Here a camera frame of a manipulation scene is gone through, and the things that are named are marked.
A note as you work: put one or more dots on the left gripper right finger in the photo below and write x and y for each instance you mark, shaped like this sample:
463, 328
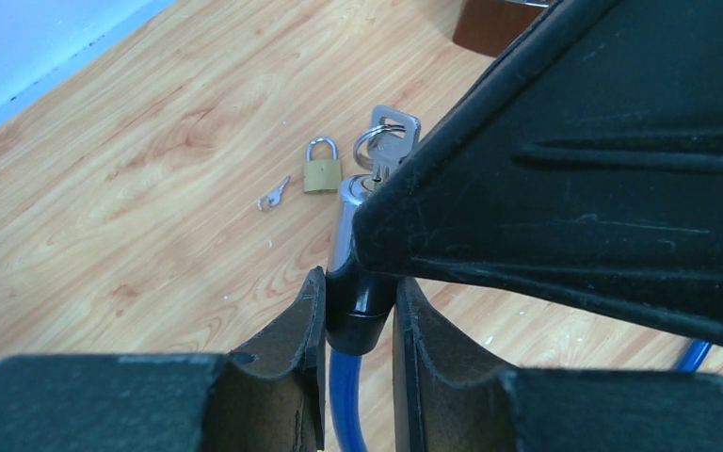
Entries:
451, 394

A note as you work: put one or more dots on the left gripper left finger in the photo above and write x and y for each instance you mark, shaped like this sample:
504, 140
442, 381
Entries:
266, 395

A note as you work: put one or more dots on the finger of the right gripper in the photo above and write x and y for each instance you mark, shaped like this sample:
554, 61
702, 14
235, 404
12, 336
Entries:
584, 167

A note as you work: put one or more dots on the blue cable lock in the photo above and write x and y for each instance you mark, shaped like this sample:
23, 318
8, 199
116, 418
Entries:
358, 305

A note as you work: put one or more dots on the small silver key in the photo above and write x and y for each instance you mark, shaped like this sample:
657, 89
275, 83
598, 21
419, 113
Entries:
272, 199

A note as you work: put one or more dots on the silver cable lock keys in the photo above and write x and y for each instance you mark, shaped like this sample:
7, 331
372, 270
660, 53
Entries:
392, 135

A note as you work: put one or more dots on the small brass padlock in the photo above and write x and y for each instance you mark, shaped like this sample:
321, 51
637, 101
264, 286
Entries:
321, 175

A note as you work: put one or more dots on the brown wooden metronome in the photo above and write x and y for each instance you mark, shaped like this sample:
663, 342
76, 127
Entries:
487, 27

